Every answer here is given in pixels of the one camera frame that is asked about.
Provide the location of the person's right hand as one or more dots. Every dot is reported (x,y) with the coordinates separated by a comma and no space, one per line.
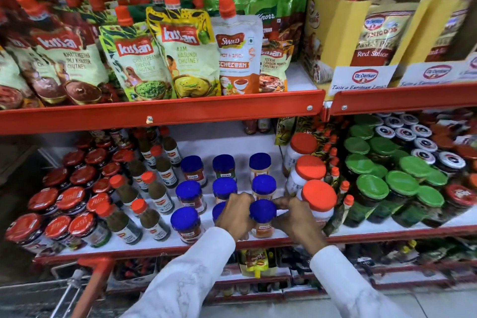
(298,226)

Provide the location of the person's left hand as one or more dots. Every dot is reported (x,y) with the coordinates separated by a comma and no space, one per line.
(235,219)

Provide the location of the person's right fingers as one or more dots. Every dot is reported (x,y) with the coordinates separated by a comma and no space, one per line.
(284,203)

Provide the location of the person's left fingers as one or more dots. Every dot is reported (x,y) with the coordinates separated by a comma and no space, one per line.
(244,200)

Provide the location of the single blue-lid spice jar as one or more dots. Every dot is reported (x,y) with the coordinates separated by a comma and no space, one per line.
(263,213)

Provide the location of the person's left forearm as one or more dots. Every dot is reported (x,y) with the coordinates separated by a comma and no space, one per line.
(186,280)

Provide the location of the person's right forearm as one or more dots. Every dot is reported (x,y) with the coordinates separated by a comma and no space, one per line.
(346,284)

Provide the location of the white jar orange lid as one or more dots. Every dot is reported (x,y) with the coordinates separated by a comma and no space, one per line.
(300,144)
(319,196)
(309,168)

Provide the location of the group of blue-lid jars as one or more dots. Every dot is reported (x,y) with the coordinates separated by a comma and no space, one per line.
(190,194)

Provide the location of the yellow sauce bottle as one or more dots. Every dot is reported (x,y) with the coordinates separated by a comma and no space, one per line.
(255,262)

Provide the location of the row of small orange-cap bottles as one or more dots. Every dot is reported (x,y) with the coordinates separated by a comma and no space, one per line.
(335,165)

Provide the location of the yellow green packet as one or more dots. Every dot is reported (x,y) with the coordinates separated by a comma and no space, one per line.
(285,129)

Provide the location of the group of orange-cap brown bottles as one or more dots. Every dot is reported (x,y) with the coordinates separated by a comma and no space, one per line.
(156,194)

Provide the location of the group of green-lid jars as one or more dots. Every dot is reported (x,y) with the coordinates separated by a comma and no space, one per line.
(372,185)

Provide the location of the row of dark bottles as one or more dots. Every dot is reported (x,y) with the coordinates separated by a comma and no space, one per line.
(372,254)

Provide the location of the orange chutney pouch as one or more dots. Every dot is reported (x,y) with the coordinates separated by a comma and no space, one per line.
(274,68)

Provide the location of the white shelf label card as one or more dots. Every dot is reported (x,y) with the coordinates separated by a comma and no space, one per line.
(363,79)
(432,72)

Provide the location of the white orange sauce spout pouch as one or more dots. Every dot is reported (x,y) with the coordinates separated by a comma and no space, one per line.
(238,53)

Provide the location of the group of black-white-lid jars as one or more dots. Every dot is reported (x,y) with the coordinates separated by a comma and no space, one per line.
(421,142)

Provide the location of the yellow chutney spout pouch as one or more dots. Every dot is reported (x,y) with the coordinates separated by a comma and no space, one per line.
(186,53)

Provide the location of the group of red-lid dark jars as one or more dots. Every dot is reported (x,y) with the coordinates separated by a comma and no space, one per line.
(460,194)

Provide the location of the green chutney spout pouch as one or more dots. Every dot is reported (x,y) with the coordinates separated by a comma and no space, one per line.
(136,60)

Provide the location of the yellow display carton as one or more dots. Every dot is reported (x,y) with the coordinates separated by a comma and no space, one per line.
(335,30)
(439,30)

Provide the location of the beige pasta sauce pouch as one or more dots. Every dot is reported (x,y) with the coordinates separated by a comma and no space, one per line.
(384,38)
(447,34)

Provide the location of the row of green soup packets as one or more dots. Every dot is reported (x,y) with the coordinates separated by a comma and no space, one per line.
(283,8)

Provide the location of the row of brown chutney pouches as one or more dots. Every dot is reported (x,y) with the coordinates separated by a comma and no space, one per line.
(56,60)

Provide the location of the red shelf rail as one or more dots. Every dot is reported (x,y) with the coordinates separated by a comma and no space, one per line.
(391,234)
(167,111)
(402,99)

